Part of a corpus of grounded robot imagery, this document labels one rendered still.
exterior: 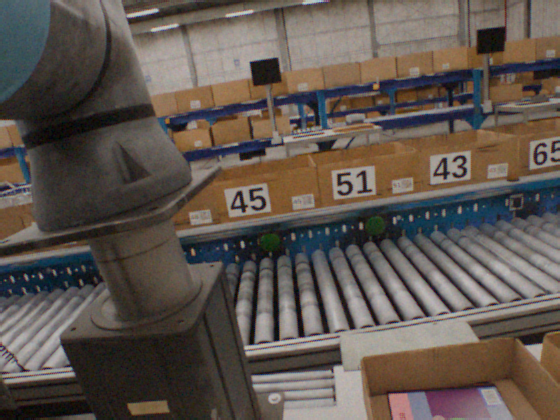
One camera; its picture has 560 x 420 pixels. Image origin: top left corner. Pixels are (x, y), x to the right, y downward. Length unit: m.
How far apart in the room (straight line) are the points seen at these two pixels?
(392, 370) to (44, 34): 0.67
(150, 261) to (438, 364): 0.53
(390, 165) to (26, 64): 1.24
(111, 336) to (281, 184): 0.97
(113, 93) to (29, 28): 0.17
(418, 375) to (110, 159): 0.61
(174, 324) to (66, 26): 0.31
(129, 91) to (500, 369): 0.74
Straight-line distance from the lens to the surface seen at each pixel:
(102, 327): 0.48
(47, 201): 0.42
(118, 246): 0.44
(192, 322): 0.43
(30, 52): 0.26
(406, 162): 1.39
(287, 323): 0.95
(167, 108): 6.04
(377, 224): 1.33
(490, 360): 0.76
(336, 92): 5.84
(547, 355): 0.78
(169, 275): 0.46
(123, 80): 0.42
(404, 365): 0.71
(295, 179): 1.31
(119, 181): 0.39
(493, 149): 1.54
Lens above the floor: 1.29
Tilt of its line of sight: 18 degrees down
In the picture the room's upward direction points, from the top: 9 degrees counter-clockwise
